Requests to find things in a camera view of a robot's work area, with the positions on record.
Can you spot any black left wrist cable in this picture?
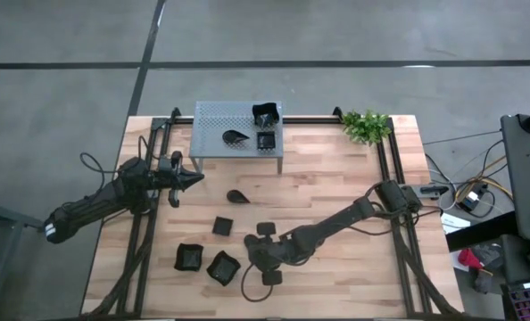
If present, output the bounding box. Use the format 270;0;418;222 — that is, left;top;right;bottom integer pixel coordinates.
136;135;159;161

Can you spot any black slanted beam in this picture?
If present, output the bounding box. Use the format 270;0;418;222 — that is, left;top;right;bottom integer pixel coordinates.
445;210;518;252

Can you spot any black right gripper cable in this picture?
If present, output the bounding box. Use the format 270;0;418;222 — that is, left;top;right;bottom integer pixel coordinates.
240;262;276;303

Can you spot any small black square plate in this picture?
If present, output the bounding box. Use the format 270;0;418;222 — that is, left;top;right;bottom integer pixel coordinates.
211;216;235;237
256;131;277;152

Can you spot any yellow floor cable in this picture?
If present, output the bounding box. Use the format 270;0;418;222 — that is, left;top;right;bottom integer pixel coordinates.
451;153;514;202

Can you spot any green plant in white pot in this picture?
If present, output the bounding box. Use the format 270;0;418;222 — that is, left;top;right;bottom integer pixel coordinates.
340;109;393;147

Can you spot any white paper sheet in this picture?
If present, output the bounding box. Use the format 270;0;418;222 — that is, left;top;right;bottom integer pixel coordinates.
440;211;471;235

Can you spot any grey perforated metal shelf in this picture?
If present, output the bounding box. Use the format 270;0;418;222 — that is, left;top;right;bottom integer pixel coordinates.
188;100;286;175

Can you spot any thin grey floor cable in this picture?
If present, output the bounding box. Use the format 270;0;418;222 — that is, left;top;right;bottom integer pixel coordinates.
422;129;502;146

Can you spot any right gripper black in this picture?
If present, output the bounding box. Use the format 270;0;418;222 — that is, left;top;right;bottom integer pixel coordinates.
248;221;295;287

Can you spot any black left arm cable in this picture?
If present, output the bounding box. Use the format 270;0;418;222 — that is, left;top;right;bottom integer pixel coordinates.
78;152;120;193

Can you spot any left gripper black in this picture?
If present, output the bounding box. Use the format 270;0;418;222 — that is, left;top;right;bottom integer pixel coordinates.
157;151;206;210

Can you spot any red floor object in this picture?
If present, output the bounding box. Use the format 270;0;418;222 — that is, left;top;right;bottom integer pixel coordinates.
456;248;484;271

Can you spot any blue white power adapter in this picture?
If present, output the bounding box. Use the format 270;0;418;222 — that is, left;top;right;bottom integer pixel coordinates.
453;189;485;214

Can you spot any dark grey side table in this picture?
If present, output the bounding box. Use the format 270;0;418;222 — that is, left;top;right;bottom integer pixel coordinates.
500;113;530;244

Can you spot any grey metal stand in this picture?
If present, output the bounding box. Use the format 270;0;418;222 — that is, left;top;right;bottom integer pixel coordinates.
0;176;46;321

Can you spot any black aluminium rig frame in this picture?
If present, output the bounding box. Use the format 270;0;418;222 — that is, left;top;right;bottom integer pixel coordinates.
80;106;465;320

